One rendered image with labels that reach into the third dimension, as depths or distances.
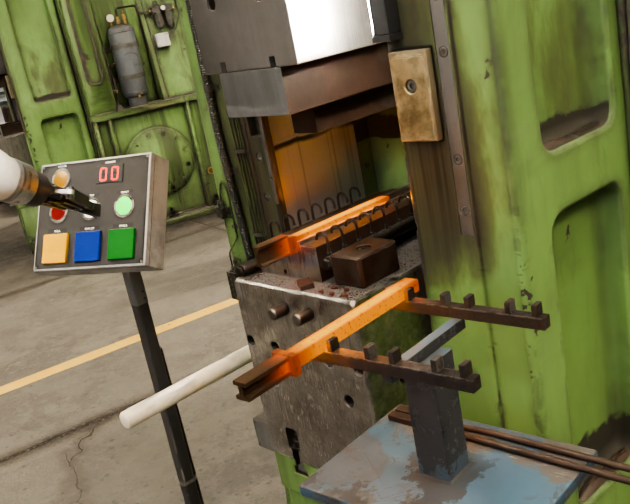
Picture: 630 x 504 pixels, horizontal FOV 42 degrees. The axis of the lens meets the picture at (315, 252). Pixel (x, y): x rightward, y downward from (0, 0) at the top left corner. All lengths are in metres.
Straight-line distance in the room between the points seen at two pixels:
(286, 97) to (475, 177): 0.40
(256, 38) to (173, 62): 4.92
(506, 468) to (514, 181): 0.50
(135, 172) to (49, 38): 4.44
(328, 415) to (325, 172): 0.63
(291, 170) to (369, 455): 0.79
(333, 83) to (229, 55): 0.22
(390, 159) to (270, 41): 0.63
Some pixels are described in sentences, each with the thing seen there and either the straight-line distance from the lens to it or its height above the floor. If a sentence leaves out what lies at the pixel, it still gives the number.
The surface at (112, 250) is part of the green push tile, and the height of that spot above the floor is 1.00.
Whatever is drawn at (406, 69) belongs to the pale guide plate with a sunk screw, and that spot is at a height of 1.32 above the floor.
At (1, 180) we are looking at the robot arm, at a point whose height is 1.26.
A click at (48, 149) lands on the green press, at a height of 0.78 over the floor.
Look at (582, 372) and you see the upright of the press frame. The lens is 1.91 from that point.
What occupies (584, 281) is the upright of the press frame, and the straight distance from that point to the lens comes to 1.86.
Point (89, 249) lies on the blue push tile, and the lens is 2.06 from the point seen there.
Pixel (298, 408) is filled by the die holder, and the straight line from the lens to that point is 1.86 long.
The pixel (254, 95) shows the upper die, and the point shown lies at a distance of 1.70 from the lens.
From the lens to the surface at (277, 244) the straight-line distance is 1.71.
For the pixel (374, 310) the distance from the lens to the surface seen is 1.37.
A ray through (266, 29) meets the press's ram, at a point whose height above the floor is 1.44.
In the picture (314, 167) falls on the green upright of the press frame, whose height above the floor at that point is 1.08.
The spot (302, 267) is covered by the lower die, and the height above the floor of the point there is 0.94.
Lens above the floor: 1.48
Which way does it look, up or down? 17 degrees down
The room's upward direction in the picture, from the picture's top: 11 degrees counter-clockwise
